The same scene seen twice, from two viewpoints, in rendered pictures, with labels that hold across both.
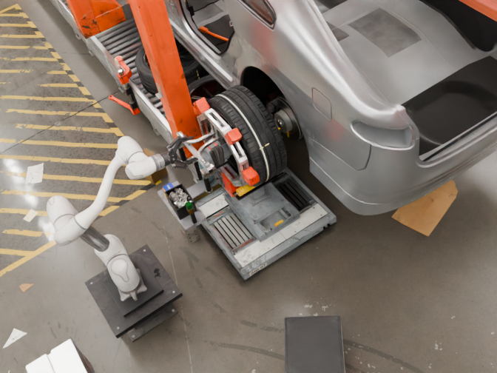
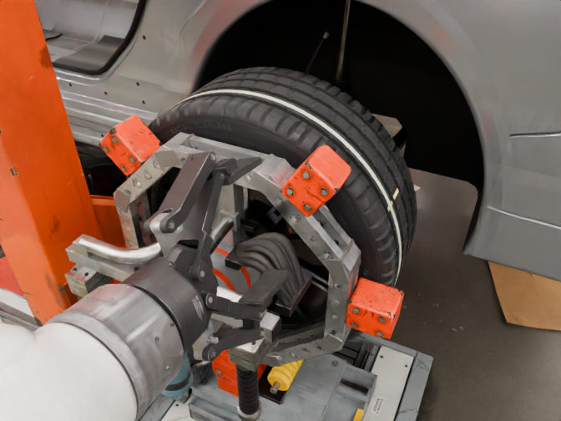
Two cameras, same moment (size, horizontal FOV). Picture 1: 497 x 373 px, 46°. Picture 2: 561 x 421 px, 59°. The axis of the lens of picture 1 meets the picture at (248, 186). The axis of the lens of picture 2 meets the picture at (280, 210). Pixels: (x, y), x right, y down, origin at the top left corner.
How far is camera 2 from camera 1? 2.99 m
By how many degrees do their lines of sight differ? 31
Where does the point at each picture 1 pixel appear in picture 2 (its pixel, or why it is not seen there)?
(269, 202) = (312, 379)
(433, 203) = (537, 278)
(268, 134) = (390, 161)
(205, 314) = not seen: outside the picture
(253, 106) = (319, 93)
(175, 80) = (22, 68)
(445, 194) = not seen: hidden behind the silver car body
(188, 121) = (76, 224)
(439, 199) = not seen: hidden behind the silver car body
